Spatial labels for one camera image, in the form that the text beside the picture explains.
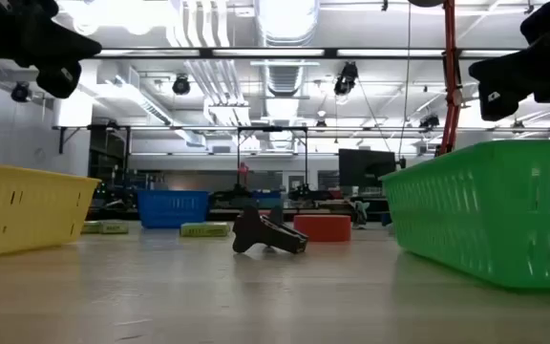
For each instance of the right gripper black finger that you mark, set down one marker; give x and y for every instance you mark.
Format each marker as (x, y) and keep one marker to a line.
(499, 105)
(509, 69)

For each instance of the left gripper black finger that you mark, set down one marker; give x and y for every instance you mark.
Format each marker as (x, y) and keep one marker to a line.
(60, 45)
(60, 81)

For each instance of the green box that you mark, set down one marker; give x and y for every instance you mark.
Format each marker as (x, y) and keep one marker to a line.
(91, 227)
(115, 227)
(205, 230)

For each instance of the large red tape roll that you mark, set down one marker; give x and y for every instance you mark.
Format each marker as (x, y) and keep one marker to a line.
(323, 228)

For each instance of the black ceiling spotlight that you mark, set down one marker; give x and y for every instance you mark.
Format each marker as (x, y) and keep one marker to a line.
(20, 92)
(430, 122)
(181, 85)
(346, 79)

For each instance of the red round base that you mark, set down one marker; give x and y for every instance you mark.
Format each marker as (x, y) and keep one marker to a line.
(450, 71)

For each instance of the green plastic basket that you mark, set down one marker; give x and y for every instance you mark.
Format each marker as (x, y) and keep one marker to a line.
(485, 215)

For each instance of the long black horizontal bar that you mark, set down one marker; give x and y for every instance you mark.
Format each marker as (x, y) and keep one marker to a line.
(184, 127)

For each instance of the yellow plastic basket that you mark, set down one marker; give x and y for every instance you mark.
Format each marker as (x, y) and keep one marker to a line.
(27, 210)

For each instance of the black monitor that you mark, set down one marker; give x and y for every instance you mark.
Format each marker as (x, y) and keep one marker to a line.
(365, 167)

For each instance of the blue plastic basket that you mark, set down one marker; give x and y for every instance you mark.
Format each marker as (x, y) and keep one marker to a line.
(172, 208)

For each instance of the blue background bin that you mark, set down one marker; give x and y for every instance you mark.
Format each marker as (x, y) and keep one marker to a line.
(266, 198)

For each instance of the black overhead frame beam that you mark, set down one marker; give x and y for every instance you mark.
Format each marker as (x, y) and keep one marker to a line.
(331, 52)

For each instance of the black aluminium frame rail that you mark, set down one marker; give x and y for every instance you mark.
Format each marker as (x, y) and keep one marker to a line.
(217, 215)

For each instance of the silver ventilation duct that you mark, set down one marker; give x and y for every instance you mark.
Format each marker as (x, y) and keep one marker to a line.
(287, 24)

